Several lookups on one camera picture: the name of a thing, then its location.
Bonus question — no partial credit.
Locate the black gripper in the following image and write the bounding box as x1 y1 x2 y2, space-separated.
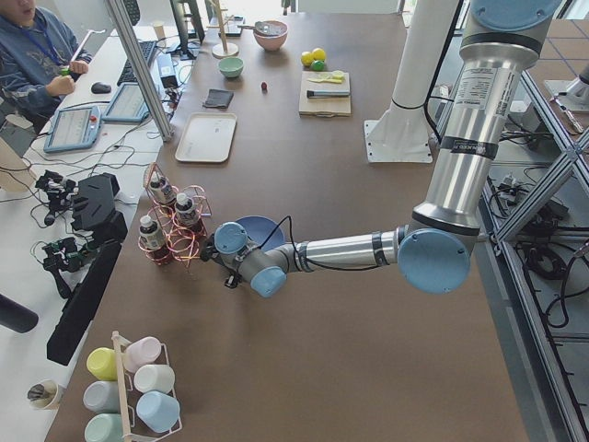
200 234 220 262

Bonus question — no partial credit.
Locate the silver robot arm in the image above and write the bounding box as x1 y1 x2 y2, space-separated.
201 1 559 297

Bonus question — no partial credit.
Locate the blue plate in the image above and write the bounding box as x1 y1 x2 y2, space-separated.
236 215 285 251

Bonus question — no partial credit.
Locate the dark drink bottle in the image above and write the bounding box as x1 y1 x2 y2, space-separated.
175 192 204 233
139 215 172 265
149 174 176 205

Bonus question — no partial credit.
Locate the cream rectangular tray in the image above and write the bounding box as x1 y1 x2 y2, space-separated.
175 112 237 163

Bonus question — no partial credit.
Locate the pink cup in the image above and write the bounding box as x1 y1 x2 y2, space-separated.
122 336 162 373

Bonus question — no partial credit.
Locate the white cup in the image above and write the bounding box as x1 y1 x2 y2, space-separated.
133 364 176 394

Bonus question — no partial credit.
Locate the grey folded cloth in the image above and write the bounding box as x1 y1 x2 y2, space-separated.
202 88 234 109

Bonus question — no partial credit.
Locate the yellow cup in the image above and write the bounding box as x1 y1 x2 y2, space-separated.
87 347 118 381

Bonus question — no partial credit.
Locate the black long device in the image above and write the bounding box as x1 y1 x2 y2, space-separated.
46 240 121 366

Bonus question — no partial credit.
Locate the light blue cup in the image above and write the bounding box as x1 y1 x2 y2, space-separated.
136 390 180 433

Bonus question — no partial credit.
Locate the grey cup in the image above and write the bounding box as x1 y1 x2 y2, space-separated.
83 380 120 413

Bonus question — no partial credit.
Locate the blue teach pendant tablet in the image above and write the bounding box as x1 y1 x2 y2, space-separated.
43 106 101 153

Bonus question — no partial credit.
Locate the light green bowl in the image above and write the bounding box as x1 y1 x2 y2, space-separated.
217 56 244 79

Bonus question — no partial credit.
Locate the black keyboard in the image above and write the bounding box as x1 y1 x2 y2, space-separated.
116 40 159 87

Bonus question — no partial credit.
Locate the wooden cutting board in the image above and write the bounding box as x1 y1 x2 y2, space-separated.
298 71 352 117

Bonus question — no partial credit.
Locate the black computer mouse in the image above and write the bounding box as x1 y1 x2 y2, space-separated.
91 82 111 95

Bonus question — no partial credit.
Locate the wooden stand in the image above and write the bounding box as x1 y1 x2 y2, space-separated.
207 0 239 60

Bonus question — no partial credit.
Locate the steel muddler black tip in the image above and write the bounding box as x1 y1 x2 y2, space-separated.
306 89 351 99

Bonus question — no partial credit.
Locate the mint green cup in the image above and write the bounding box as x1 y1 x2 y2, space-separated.
84 413 123 442

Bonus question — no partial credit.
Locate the yellow plastic knife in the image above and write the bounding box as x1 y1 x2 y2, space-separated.
306 76 345 84

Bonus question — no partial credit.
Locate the green lime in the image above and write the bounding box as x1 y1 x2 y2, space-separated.
310 60 325 72

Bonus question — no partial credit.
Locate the yellow lemon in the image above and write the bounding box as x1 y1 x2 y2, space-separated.
311 47 327 62
300 51 315 67

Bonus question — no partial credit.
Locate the paper cup with items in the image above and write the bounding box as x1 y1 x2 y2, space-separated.
27 379 65 410

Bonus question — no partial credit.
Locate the pink bowl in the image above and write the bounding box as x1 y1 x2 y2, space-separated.
253 20 288 52

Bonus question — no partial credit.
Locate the person in blue hoodie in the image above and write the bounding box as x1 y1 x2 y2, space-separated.
1 1 92 120

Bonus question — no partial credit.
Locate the copper wire bottle rack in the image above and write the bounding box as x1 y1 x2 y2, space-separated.
137 162 212 268

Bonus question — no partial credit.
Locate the aluminium frame post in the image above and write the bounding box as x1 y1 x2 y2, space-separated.
105 0 173 142

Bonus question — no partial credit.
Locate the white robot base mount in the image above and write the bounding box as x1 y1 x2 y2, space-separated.
364 0 461 163

